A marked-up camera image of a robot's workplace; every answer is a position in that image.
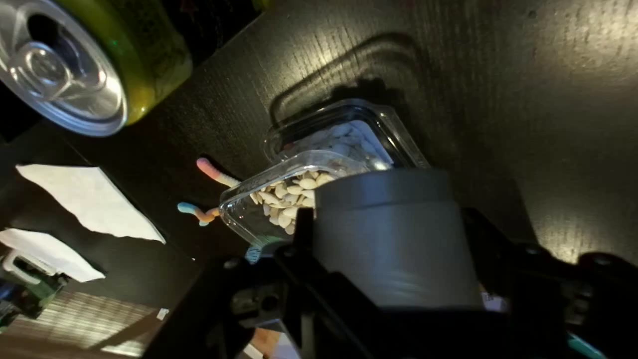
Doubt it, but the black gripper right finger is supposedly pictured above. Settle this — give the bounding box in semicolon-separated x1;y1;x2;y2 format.
464;207;638;359

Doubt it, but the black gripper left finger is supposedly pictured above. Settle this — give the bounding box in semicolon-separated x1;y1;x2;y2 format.
141;207;374;359

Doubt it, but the grey plastic cup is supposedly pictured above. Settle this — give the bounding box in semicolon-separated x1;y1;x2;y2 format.
311;167;486;313

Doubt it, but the clear plastic bowl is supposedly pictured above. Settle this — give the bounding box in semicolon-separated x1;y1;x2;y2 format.
217;97;430;251

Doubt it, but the pale seeds pile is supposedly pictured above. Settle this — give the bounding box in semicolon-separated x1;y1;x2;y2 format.
247;167;337;235

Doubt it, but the pink gummy worm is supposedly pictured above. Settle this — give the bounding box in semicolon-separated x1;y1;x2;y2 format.
195;155;241;189

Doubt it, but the white paper napkin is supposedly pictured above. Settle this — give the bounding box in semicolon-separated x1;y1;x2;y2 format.
0;227;107;285
16;163;167;245

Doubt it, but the green soda can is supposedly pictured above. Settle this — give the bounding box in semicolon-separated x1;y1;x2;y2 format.
0;0;195;137

